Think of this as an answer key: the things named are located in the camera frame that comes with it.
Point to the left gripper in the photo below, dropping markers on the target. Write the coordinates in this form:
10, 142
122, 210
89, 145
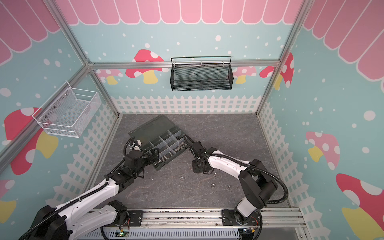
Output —
156, 156

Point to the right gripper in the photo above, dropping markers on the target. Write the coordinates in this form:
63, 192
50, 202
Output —
196, 149

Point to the silver wing nut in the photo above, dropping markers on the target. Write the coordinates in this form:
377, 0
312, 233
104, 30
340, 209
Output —
180, 147

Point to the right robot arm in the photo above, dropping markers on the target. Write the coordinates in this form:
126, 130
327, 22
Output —
260, 187

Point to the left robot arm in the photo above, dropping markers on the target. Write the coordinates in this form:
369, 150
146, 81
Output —
73, 219

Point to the grey plastic organizer box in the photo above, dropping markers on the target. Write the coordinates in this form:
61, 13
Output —
161, 133

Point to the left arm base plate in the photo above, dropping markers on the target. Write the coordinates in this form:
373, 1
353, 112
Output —
131, 218

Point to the aluminium mounting rail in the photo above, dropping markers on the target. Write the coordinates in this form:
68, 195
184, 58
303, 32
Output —
278, 223

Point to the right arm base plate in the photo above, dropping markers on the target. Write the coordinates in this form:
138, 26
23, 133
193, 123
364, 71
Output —
235, 218

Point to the white wire mesh basket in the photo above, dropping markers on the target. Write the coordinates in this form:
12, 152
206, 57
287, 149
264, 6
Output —
68, 112

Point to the black wire mesh basket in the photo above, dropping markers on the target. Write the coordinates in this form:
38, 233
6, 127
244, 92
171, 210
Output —
208, 73

